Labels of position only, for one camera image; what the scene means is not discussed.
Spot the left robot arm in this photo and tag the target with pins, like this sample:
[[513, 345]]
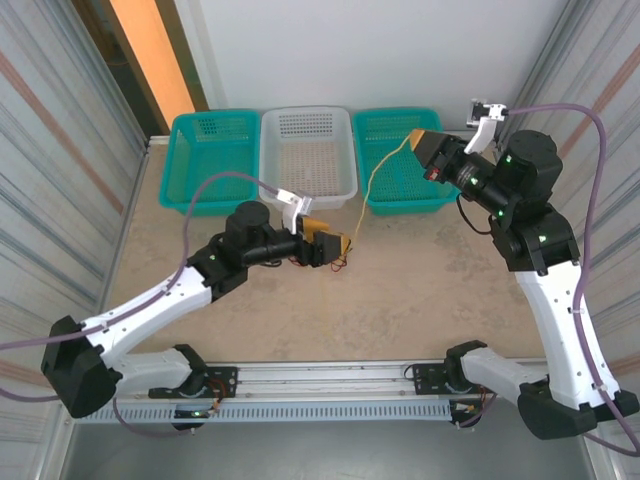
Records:
[[150, 310]]

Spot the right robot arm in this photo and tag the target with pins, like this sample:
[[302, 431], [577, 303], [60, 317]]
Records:
[[555, 325]]

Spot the teal plastic basket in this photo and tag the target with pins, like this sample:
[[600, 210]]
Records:
[[210, 150], [395, 180]]

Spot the white plastic basket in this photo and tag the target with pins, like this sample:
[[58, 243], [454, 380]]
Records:
[[307, 150]]

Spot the orange door panel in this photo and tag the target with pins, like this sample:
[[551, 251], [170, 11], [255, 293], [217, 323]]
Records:
[[150, 50]]

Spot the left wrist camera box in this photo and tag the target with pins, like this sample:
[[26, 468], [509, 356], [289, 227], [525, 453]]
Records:
[[295, 201]]

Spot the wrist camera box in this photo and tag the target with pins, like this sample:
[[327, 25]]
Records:
[[295, 201], [487, 117]]

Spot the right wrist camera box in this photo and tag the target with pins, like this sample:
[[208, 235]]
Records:
[[487, 117]]

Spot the aluminium mounting rail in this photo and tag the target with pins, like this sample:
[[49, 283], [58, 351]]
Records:
[[325, 375]]

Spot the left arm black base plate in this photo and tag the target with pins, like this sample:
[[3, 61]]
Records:
[[222, 380]]

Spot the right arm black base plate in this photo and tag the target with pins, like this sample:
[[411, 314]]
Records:
[[427, 375]]

